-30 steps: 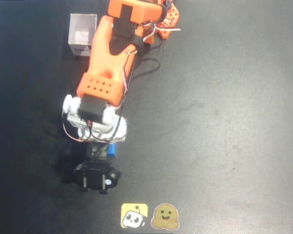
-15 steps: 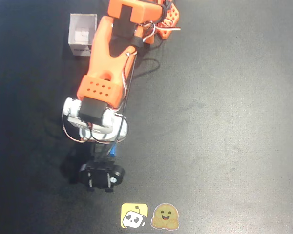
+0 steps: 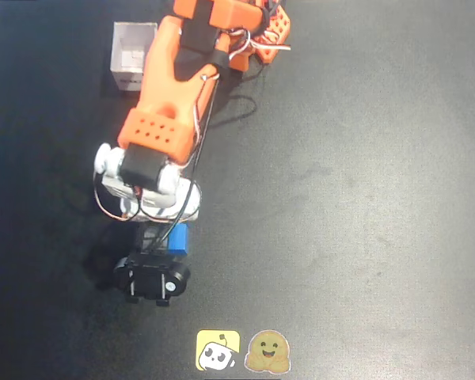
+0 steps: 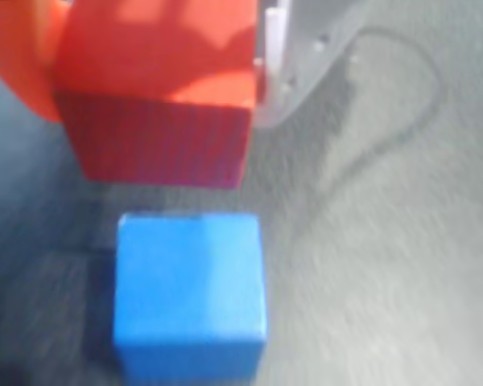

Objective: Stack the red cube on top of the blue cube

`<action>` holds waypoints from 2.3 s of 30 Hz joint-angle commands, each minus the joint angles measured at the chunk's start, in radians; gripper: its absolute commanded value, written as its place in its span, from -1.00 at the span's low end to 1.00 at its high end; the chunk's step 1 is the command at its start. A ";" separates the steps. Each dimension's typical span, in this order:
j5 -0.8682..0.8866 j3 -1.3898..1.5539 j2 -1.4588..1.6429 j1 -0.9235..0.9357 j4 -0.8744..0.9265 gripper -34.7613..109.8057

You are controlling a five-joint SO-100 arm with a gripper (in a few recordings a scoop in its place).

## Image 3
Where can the yellow robot sticker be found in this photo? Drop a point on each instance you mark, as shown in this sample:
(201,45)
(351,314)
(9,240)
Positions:
(217,350)

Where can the white cardboard box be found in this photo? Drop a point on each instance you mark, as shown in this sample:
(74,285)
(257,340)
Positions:
(128,47)

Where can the hugging face emoji sticker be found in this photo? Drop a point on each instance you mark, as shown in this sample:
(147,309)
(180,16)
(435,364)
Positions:
(267,351)

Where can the black table mat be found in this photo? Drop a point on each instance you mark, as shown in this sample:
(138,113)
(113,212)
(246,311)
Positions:
(360,217)

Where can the blue cube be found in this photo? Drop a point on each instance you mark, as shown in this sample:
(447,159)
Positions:
(180,239)

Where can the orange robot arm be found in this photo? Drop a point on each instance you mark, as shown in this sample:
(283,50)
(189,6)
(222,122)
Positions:
(166,79)

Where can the black gripper-mounted camera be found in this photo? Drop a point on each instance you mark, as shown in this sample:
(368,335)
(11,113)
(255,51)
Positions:
(150,277)

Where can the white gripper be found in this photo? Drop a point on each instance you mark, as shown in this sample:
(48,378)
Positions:
(150,280)

